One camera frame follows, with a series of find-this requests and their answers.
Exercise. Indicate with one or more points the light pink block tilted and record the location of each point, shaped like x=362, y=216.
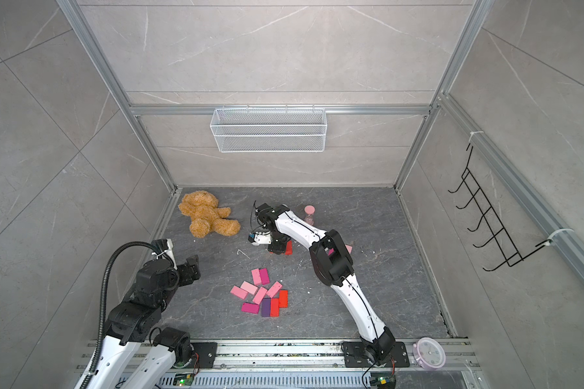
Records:
x=249, y=288

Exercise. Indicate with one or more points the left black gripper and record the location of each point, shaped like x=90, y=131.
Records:
x=189, y=277

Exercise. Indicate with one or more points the red block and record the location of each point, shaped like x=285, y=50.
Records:
x=283, y=297
x=274, y=307

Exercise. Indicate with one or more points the pink block far left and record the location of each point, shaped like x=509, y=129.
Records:
x=239, y=292

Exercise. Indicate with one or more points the purple block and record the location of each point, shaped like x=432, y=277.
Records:
x=266, y=307

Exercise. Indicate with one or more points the pink sand timer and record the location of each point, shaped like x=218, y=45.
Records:
x=310, y=212

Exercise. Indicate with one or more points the pink block centre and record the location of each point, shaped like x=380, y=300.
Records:
x=260, y=295

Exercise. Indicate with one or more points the black wire hook rack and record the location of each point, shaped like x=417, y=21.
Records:
x=490, y=219

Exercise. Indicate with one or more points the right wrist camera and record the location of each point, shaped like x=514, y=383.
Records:
x=259, y=238

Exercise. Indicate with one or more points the white wire mesh basket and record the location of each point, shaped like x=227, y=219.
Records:
x=238, y=130

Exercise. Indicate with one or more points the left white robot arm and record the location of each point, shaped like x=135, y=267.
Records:
x=134, y=321

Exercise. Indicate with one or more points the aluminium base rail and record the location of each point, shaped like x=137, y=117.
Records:
x=303, y=364

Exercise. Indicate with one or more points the brown teddy bear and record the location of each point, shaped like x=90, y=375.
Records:
x=206, y=216

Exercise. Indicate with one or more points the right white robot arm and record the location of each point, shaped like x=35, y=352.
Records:
x=333, y=266

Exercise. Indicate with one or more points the light pink block upper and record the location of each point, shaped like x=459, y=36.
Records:
x=256, y=277

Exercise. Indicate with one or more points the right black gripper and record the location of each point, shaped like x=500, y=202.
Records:
x=274, y=249

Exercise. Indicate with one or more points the pink block right tilted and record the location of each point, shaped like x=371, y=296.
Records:
x=274, y=289

